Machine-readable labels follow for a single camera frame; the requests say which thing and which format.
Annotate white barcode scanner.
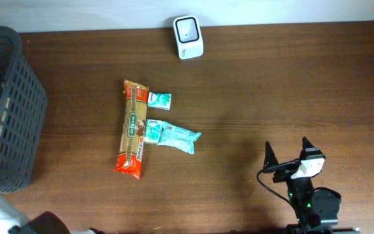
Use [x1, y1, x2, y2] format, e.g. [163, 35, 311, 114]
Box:
[173, 15, 204, 60]

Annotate small teal tissue pack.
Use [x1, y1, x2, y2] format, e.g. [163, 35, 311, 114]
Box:
[145, 119, 162, 144]

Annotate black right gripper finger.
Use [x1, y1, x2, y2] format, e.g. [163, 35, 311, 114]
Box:
[299, 136, 319, 160]
[263, 141, 279, 172]

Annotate orange spaghetti package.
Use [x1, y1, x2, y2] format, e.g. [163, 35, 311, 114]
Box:
[114, 80, 149, 179]

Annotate teal wet wipes pouch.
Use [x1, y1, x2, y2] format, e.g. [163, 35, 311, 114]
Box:
[157, 122, 201, 155]

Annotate grey plastic basket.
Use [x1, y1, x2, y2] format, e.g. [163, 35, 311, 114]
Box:
[0, 26, 48, 194]

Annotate black right camera cable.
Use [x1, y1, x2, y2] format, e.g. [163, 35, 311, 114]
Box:
[256, 159, 301, 206]

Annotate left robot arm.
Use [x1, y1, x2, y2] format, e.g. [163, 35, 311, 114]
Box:
[0, 195, 102, 234]

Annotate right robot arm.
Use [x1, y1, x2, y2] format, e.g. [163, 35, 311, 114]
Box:
[256, 136, 360, 234]

